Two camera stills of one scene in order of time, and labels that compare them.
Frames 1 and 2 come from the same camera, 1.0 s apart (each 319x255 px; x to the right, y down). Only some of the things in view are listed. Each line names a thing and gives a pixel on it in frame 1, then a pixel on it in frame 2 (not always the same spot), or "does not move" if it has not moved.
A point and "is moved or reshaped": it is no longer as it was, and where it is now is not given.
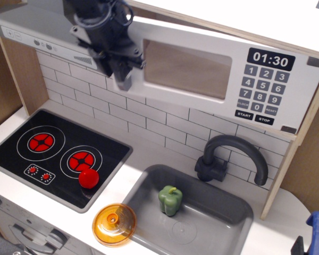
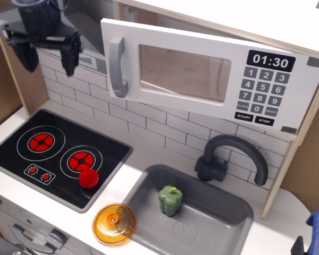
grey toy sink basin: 215,218 does not move
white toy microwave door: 253,82 is moved or reshaped
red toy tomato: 89,178 does not move
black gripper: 109,40 to 41,23
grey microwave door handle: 127,84 is moved or reshaped
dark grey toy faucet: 208,168 does not move
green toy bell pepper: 169,199 does not move
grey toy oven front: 31,232 does not move
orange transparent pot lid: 115,224 does not move
